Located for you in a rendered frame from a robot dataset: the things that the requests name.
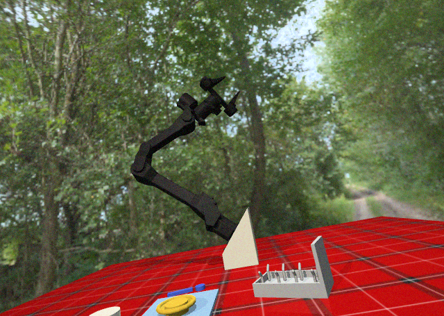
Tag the cream cylinder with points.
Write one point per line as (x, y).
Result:
(112, 311)

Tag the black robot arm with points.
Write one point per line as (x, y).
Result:
(203, 205)

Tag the light blue flat mat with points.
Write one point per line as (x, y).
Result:
(204, 306)

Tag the yellow plate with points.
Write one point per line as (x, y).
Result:
(176, 306)

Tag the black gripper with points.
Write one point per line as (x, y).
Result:
(214, 100)

